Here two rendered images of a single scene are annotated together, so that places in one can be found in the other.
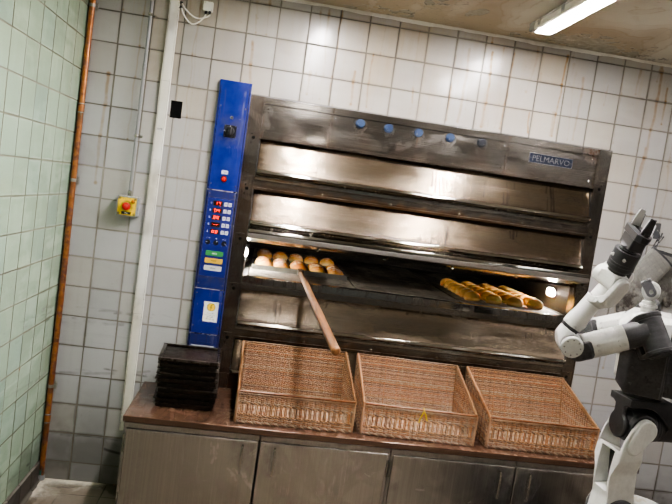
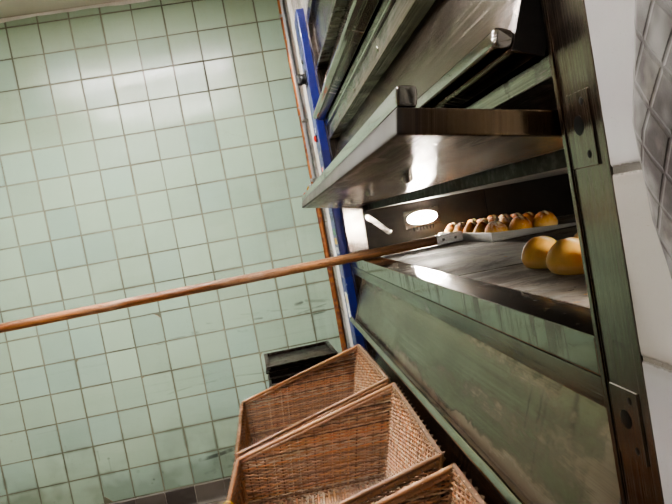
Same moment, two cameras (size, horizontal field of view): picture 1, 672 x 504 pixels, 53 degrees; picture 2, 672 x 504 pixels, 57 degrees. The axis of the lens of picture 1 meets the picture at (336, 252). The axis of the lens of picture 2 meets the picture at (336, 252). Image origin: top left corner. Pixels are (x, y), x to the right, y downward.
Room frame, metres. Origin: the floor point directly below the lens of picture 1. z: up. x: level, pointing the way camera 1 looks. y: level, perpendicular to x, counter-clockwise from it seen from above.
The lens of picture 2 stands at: (3.47, -1.89, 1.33)
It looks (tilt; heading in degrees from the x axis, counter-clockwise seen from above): 3 degrees down; 91
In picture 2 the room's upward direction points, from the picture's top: 10 degrees counter-clockwise
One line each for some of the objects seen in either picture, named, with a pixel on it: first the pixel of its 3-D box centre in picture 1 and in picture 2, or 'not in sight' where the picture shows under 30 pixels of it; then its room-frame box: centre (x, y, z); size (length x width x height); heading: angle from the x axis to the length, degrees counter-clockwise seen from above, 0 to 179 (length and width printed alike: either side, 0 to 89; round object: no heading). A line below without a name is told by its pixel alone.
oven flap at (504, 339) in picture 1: (406, 326); (412, 337); (3.58, -0.43, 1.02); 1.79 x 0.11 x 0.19; 96
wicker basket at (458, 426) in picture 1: (412, 396); (327, 487); (3.32, -0.48, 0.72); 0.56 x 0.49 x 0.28; 95
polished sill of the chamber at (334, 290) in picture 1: (409, 299); (411, 277); (3.61, -0.43, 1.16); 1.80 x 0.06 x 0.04; 96
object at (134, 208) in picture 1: (128, 206); not in sight; (3.37, 1.06, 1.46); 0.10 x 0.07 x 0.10; 96
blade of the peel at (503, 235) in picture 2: (297, 268); (512, 226); (4.03, 0.21, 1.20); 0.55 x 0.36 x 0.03; 97
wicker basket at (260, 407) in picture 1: (294, 384); (310, 412); (3.25, 0.11, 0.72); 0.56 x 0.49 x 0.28; 98
